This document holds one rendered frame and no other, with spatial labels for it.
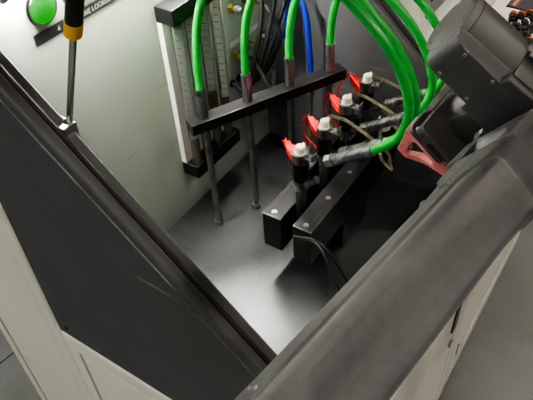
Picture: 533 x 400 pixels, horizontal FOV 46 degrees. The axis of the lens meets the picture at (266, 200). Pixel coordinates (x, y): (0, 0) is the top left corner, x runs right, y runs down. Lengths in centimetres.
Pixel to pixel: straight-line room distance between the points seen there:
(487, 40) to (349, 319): 27
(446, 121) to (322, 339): 34
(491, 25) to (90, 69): 65
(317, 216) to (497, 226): 68
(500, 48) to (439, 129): 12
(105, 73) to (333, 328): 76
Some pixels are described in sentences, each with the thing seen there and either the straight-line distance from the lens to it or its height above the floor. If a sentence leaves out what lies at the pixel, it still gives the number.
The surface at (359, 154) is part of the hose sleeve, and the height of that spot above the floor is 115.
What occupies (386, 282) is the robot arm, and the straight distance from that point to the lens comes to 36.
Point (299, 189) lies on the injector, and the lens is 108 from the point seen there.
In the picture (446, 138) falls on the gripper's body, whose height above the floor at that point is 138.
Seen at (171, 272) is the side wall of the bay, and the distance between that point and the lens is 79.
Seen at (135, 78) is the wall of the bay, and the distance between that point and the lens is 109.
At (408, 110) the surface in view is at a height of 125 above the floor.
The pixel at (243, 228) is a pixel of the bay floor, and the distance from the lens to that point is 129.
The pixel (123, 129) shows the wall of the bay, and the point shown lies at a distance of 110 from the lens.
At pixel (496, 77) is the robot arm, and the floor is 148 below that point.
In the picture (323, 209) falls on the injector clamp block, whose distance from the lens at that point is 111.
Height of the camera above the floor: 176
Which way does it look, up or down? 44 degrees down
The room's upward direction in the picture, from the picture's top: 4 degrees counter-clockwise
